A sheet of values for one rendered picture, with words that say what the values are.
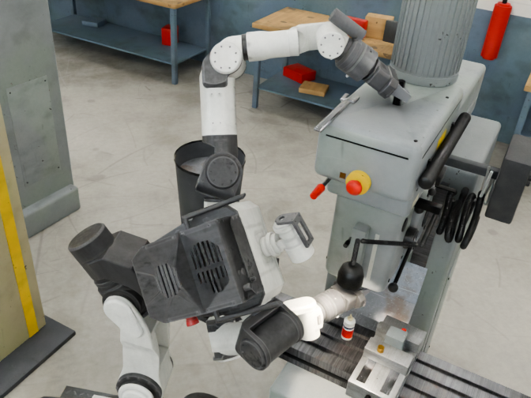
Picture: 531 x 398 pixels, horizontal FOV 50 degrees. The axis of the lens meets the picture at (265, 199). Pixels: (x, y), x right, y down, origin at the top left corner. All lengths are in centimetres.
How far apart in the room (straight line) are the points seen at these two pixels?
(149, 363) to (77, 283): 206
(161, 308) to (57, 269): 253
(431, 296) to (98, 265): 131
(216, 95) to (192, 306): 51
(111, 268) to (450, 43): 108
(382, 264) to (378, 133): 48
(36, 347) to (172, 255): 214
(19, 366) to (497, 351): 267
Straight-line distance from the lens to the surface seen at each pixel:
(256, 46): 144
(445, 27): 165
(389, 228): 162
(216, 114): 143
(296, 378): 207
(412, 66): 169
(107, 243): 155
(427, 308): 236
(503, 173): 179
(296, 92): 584
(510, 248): 455
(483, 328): 380
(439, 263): 221
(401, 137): 138
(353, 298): 183
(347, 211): 164
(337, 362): 203
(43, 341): 344
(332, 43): 142
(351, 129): 138
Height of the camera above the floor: 248
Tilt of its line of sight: 34 degrees down
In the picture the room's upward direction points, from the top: 5 degrees clockwise
